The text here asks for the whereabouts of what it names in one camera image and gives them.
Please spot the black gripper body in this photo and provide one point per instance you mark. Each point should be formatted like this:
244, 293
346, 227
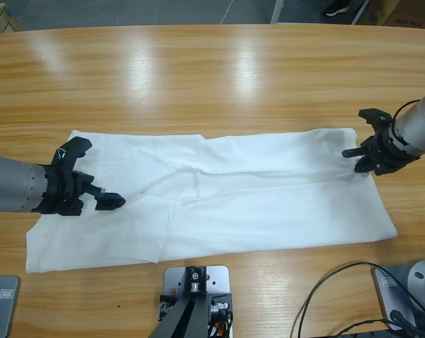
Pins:
388, 151
64, 190

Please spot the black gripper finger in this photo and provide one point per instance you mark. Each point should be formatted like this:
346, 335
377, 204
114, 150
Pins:
366, 164
108, 202
376, 116
74, 148

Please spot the white T-shirt with black logo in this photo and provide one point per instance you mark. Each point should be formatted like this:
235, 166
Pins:
233, 197

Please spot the slanted pale bar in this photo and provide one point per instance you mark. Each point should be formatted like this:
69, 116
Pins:
359, 14

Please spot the cardboard box with blue print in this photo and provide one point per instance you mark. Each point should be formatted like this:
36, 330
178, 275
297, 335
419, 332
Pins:
402, 12

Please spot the black shoe with white sole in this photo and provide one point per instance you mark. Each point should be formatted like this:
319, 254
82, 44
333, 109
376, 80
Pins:
337, 8

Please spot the white table leg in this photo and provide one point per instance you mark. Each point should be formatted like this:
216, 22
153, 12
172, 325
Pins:
276, 10

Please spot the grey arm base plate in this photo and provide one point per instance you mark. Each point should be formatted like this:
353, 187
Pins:
7, 310
383, 299

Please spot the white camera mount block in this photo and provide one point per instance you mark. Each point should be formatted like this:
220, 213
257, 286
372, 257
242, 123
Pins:
219, 278

